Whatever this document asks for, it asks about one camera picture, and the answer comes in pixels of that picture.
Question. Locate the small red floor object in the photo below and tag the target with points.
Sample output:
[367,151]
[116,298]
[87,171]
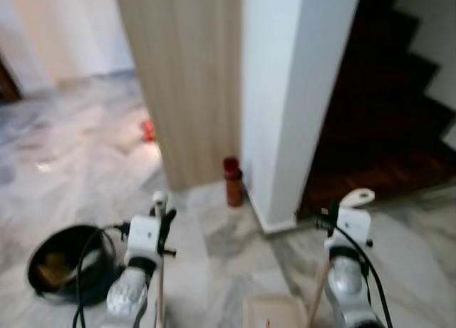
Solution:
[148,132]

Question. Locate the red cylindrical bottle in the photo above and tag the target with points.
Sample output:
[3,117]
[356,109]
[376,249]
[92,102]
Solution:
[234,185]

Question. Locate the dark wooden staircase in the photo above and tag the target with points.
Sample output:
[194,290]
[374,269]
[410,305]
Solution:
[377,128]

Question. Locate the brown cardboard scrap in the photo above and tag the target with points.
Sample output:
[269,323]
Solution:
[55,269]

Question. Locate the round black waste bin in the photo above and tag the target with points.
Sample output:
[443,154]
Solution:
[43,289]

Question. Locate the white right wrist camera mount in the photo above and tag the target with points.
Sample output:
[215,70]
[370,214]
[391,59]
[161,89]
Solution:
[354,227]

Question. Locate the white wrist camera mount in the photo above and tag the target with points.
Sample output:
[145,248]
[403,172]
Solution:
[142,235]
[354,227]

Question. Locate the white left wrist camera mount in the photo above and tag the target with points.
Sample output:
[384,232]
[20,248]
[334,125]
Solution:
[142,235]

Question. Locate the light wooden wall panel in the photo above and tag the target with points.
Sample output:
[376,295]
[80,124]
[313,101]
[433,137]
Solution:
[189,78]

